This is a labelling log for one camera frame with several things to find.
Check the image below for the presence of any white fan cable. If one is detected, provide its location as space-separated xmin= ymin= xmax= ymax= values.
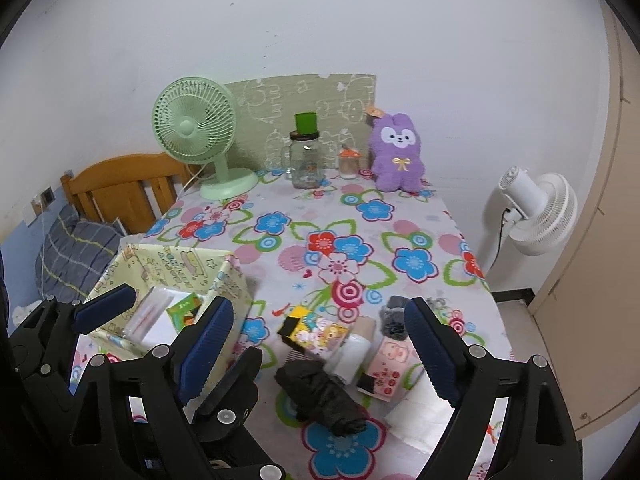
xmin=180 ymin=162 xmax=207 ymax=196

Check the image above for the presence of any grey knit pouch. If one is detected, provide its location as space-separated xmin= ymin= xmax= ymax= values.
xmin=379 ymin=295 xmax=410 ymax=339

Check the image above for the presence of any white tissue pack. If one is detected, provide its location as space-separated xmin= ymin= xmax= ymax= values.
xmin=124 ymin=287 xmax=198 ymax=351

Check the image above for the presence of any green printed wall board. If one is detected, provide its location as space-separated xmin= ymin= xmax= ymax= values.
xmin=223 ymin=74 xmax=379 ymax=172

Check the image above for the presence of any small cotton swab jar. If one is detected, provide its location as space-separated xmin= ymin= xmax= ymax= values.
xmin=338 ymin=144 xmax=362 ymax=181

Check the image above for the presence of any glass jar with black lid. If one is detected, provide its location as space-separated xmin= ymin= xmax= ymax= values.
xmin=284 ymin=130 xmax=327 ymax=191

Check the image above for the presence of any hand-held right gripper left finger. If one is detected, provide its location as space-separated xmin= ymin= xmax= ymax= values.
xmin=69 ymin=297 xmax=236 ymax=480

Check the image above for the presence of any white floor fan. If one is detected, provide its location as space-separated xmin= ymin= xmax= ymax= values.
xmin=496 ymin=166 xmax=579 ymax=260

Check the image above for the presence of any floral tablecloth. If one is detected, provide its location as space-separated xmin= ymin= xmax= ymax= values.
xmin=70 ymin=166 xmax=515 ymax=480

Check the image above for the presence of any green desk fan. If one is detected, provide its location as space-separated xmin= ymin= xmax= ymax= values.
xmin=152 ymin=76 xmax=259 ymax=201

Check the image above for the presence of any black cloth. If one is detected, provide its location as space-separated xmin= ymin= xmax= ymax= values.
xmin=274 ymin=358 xmax=369 ymax=437

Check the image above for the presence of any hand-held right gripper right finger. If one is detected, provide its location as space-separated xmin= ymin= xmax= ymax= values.
xmin=404 ymin=297 xmax=575 ymax=480

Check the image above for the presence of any green snack packet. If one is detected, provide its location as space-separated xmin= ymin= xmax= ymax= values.
xmin=166 ymin=294 xmax=202 ymax=332

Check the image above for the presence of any black fan cable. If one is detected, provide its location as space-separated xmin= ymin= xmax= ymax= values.
xmin=491 ymin=205 xmax=512 ymax=272

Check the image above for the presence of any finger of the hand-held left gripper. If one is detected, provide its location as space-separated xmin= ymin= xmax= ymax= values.
xmin=192 ymin=347 xmax=287 ymax=480
xmin=9 ymin=284 xmax=137 ymax=393

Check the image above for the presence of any pink cartoon tissue packet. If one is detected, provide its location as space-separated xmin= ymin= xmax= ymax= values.
xmin=356 ymin=335 xmax=426 ymax=405

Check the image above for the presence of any yellow patterned drawstring bag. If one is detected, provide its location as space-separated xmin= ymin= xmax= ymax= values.
xmin=74 ymin=242 xmax=254 ymax=426

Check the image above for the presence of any yellow cartoon tissue packet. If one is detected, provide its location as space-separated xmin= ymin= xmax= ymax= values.
xmin=277 ymin=304 xmax=349 ymax=357

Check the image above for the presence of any white paper napkin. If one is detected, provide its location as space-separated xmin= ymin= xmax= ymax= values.
xmin=386 ymin=372 xmax=457 ymax=450

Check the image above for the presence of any purple plush bunny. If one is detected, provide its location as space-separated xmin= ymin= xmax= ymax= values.
xmin=366 ymin=105 xmax=429 ymax=194

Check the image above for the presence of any beige wooden door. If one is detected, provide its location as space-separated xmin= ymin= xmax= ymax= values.
xmin=529 ymin=0 xmax=640 ymax=442

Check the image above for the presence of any toilet paper roll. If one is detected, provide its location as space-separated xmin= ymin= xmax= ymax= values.
xmin=326 ymin=315 xmax=379 ymax=386

